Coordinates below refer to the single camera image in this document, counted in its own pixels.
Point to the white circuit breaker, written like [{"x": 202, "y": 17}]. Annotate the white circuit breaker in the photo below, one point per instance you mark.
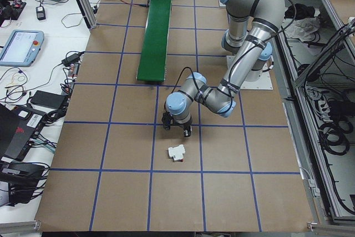
[{"x": 176, "y": 152}]

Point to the green belt conveyor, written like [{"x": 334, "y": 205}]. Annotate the green belt conveyor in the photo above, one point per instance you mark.
[{"x": 155, "y": 40}]

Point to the small circuit board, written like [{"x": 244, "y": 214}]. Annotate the small circuit board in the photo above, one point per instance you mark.
[{"x": 73, "y": 70}]

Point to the black power adapter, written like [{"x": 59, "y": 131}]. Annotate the black power adapter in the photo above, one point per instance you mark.
[{"x": 70, "y": 59}]

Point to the large black power brick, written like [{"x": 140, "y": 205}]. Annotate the large black power brick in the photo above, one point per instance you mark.
[{"x": 47, "y": 98}]

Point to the white crumpled cloth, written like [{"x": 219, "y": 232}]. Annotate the white crumpled cloth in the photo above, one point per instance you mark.
[{"x": 305, "y": 29}]

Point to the black computer with red logo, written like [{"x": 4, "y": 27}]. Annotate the black computer with red logo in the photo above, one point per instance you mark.
[{"x": 14, "y": 137}]

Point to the black box device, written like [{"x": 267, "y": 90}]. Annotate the black box device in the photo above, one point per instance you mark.
[{"x": 19, "y": 176}]

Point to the small black remote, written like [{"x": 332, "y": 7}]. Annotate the small black remote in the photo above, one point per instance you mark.
[{"x": 40, "y": 13}]

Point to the black device with red parts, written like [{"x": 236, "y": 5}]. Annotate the black device with red parts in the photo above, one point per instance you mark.
[{"x": 14, "y": 9}]

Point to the metal V-shaped frame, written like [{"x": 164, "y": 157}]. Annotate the metal V-shaped frame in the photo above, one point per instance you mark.
[{"x": 294, "y": 126}]

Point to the aluminium profile post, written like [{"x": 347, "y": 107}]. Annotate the aluminium profile post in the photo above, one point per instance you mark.
[{"x": 84, "y": 4}]

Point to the aluminium profile rail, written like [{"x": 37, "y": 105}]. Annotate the aluminium profile rail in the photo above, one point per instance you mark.
[{"x": 19, "y": 226}]

